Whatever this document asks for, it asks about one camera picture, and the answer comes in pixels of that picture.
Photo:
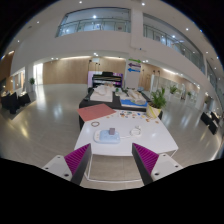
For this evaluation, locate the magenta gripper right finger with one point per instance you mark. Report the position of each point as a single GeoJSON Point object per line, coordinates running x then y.
{"type": "Point", "coordinates": [153, 166]}

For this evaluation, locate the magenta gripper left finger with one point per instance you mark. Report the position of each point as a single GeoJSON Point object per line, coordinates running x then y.
{"type": "Point", "coordinates": [72, 166]}

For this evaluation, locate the grey charger plug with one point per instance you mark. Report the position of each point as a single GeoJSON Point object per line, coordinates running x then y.
{"type": "Point", "coordinates": [112, 131]}

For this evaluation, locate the white square table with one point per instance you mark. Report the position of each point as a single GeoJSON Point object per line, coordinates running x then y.
{"type": "Point", "coordinates": [149, 133]}

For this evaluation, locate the pink paper sheet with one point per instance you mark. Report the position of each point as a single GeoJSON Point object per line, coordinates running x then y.
{"type": "Point", "coordinates": [94, 112]}

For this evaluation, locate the potted green plant yellow pot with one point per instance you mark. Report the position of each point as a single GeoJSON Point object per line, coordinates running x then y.
{"type": "Point", "coordinates": [156, 104]}

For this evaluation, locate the blue base architectural model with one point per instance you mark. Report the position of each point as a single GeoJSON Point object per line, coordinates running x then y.
{"type": "Point", "coordinates": [132, 98]}

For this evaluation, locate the white architectural model left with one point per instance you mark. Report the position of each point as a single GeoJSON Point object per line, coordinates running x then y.
{"type": "Point", "coordinates": [102, 93]}

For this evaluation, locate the white directional sign board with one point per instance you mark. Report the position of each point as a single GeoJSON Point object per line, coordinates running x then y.
{"type": "Point", "coordinates": [133, 69]}

